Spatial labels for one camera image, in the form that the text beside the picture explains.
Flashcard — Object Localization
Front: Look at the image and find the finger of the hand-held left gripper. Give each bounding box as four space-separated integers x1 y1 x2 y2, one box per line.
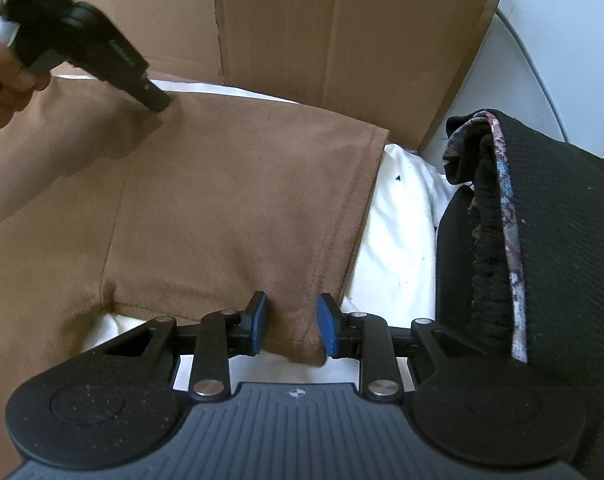
130 76 173 112

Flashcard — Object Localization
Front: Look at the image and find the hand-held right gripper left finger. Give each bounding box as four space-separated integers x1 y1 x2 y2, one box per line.
102 291 269 402

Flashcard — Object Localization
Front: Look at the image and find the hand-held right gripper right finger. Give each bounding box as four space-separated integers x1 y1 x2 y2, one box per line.
318 292 480 402

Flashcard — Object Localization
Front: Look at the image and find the brown printed t-shirt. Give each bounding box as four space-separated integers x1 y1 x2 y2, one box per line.
0 75 390 480

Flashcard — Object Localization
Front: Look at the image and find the person's left hand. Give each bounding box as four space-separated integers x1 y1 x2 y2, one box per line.
0 27 50 147

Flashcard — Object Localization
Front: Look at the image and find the white printed bed sheet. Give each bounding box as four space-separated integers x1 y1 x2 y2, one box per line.
52 72 453 396

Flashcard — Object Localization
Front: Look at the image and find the brown cardboard sheet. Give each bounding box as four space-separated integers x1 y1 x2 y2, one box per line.
46 0 510 153

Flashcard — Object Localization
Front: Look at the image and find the dark patterned garment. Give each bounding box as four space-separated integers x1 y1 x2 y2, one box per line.
444 109 530 363

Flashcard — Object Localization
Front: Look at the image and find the white furniture panel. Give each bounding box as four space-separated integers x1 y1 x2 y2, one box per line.
422 0 604 161

